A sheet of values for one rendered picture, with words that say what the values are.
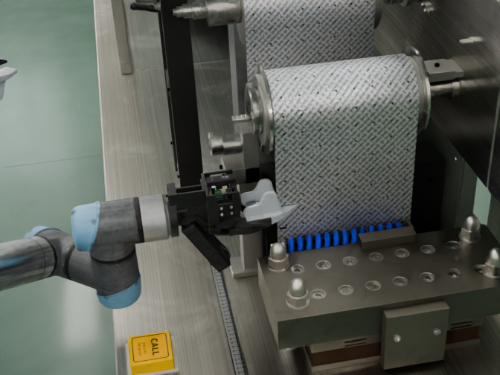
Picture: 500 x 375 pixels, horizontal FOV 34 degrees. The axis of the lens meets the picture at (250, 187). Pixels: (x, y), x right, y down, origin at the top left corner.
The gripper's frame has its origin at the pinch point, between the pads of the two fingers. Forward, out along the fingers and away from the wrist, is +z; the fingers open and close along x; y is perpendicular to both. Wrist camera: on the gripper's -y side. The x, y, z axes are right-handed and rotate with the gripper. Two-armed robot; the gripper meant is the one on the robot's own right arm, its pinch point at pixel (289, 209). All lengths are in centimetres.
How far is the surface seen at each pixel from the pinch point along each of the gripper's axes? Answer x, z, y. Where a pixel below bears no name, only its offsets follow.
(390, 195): -0.3, 17.7, 0.1
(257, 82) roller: 6.2, -3.4, 20.9
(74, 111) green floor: 262, -52, -109
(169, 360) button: -13.4, -23.1, -16.7
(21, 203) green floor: 184, -75, -109
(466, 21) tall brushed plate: 4.5, 30.2, 28.0
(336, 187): -0.2, 8.2, 3.3
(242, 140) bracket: 7.7, -6.1, 9.9
